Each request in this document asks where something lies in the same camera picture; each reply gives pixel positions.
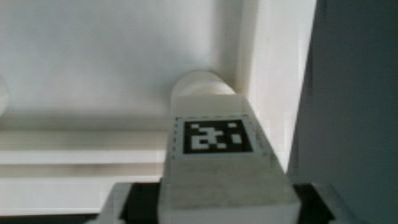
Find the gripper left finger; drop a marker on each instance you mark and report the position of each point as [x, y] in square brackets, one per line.
[129, 204]

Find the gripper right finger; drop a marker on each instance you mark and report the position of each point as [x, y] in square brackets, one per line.
[323, 208]

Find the white leg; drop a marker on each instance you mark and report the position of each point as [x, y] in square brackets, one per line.
[224, 185]

